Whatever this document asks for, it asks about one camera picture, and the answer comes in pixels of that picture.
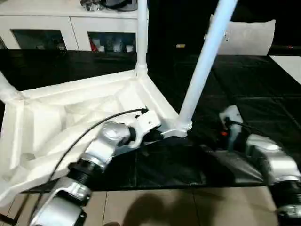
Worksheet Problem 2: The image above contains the white plastic table leg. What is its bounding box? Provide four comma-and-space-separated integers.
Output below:
175, 0, 239, 132
135, 0, 149, 78
0, 70, 21, 103

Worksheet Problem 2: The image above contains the white plastic table top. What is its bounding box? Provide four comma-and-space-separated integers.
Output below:
0, 69, 192, 205

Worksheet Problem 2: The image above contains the white flat board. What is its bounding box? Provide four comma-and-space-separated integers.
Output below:
269, 55, 301, 85

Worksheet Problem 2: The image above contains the white pillow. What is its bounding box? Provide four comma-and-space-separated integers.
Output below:
204, 14, 276, 56

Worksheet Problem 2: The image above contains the black box with gold label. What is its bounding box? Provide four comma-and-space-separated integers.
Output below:
147, 0, 212, 56

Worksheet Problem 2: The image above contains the grey round pot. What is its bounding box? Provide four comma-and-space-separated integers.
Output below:
105, 0, 138, 11

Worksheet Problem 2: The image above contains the white glass-door cabinet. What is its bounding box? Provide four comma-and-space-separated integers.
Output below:
0, 0, 150, 52

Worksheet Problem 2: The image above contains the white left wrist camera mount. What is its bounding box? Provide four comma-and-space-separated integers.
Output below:
128, 109, 163, 149

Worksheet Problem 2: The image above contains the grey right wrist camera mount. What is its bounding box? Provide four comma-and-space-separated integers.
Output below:
218, 105, 244, 151

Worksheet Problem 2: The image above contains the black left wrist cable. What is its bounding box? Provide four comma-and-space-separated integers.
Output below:
30, 107, 149, 212

